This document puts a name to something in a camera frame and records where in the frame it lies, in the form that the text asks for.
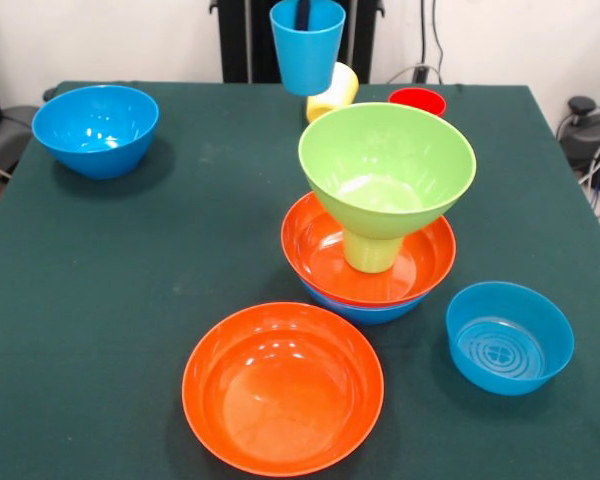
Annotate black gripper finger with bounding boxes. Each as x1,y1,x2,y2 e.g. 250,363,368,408
293,0,313,33

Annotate light blue cup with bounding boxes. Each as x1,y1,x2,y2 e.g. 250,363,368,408
269,0,347,96

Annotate yellow cup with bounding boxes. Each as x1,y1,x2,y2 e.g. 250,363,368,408
306,62,360,124

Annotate green bowl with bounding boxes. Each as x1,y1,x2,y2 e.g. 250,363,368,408
297,102,478,241

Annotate large blue bowl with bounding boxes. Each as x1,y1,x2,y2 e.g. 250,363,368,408
299,279,431,327
31,84,160,181

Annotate orange bowl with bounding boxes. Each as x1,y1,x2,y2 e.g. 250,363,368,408
280,191,457,308
181,301,386,476

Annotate lime green cup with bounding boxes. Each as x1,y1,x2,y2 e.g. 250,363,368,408
342,229,406,274

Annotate small blue bowl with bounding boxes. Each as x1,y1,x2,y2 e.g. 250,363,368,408
445,281,576,397

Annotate red cup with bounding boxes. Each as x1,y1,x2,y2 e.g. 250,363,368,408
387,87,448,119

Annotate dark green tablecloth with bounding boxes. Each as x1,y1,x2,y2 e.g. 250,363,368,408
0,81,600,480

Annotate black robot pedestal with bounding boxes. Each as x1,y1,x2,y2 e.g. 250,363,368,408
209,0,386,85

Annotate black wall cables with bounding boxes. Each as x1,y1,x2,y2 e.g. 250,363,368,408
412,0,445,84

